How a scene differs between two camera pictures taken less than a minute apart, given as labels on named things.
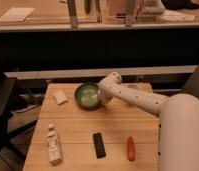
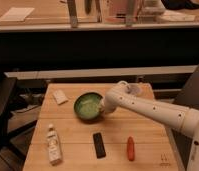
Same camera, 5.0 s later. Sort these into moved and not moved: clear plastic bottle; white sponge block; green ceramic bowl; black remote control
Moved: green ceramic bowl
Not moved: white sponge block; clear plastic bottle; black remote control
